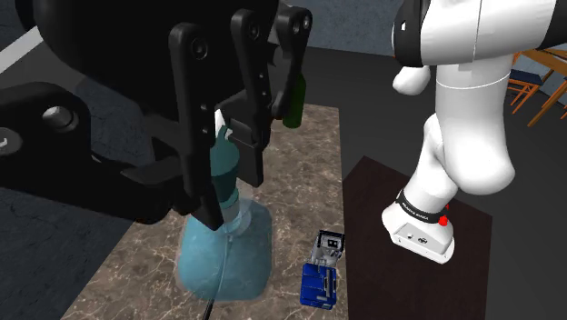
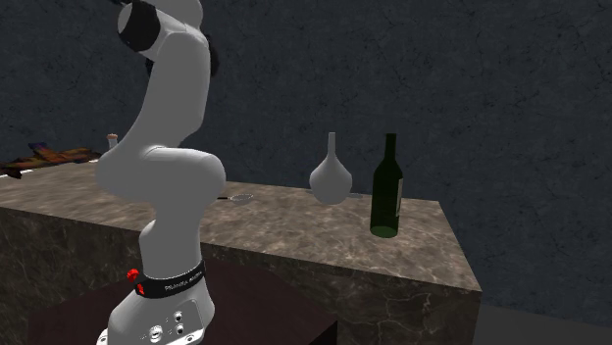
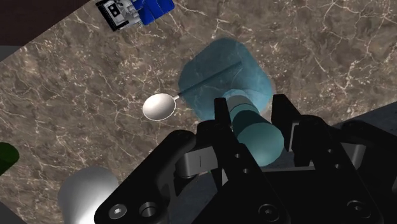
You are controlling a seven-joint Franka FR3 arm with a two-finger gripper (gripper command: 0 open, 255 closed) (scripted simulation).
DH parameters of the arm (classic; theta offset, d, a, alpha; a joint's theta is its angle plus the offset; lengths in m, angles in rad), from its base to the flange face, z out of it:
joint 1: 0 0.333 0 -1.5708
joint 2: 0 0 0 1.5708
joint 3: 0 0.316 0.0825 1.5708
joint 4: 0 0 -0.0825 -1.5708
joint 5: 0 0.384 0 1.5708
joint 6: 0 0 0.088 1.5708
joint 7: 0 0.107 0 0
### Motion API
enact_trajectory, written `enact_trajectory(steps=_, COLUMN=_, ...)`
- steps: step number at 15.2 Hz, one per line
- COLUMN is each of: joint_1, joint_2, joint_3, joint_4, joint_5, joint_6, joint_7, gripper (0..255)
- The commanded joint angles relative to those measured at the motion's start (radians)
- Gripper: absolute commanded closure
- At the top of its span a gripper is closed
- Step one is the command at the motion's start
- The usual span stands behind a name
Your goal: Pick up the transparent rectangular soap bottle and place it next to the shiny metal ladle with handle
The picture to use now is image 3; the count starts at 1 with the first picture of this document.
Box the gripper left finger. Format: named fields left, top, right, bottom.
left=94, top=97, right=291, bottom=224

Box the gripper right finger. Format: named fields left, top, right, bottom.
left=270, top=94, right=397, bottom=224

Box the translucent teal bottle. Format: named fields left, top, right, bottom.
left=178, top=38, right=285, bottom=167

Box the silver spoon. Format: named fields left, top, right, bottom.
left=142, top=60, right=243, bottom=122

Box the grey cylinder cup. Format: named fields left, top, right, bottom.
left=57, top=165, right=120, bottom=224

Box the blue and white toy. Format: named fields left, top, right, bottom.
left=95, top=0, right=176, bottom=32

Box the green round object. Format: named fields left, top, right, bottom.
left=0, top=142, right=20, bottom=176

